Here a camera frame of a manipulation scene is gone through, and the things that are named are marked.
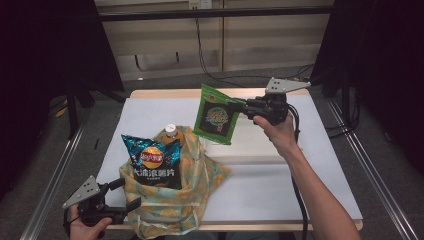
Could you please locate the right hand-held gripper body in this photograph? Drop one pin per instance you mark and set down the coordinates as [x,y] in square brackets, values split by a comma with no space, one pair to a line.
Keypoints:
[270,106]

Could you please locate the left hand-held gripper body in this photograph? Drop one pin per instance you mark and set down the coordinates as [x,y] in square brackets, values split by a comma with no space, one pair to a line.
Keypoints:
[95,208]

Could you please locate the green snack packet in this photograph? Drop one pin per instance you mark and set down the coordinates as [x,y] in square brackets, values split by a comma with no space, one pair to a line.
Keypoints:
[215,116]

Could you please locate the blue chips bag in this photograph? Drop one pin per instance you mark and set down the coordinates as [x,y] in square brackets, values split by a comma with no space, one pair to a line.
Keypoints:
[151,160]

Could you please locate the white plastic tray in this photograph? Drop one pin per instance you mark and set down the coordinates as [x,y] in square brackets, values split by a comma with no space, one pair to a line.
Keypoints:
[246,146]

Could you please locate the orange-print teal fabric bag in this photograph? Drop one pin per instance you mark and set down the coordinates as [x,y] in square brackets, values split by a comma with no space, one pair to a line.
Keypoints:
[186,200]

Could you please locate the orange juice bottle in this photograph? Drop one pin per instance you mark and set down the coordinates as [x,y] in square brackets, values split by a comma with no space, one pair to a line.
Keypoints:
[171,130]

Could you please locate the person's left hand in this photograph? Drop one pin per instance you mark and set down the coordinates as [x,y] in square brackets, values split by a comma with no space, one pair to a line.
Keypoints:
[85,231]

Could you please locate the person's right hand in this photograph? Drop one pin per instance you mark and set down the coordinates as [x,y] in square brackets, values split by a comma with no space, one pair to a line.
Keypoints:
[281,136]

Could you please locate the black metal stand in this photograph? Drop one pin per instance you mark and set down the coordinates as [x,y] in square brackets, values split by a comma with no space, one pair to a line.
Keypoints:
[71,113]
[346,103]

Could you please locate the yellow floor tape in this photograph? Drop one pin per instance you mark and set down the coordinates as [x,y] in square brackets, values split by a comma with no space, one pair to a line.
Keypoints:
[61,112]

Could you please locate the black horizontal bar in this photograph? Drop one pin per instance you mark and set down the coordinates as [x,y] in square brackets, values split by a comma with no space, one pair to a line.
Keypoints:
[200,14]

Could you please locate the black curtain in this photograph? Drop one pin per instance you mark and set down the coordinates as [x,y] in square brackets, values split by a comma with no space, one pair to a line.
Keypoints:
[40,66]
[393,66]

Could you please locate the aluminium frame rail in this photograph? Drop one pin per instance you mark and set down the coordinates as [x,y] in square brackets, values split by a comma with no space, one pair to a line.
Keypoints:
[370,170]
[55,180]

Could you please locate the white wall socket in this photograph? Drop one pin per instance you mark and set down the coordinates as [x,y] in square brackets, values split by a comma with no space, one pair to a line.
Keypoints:
[200,4]

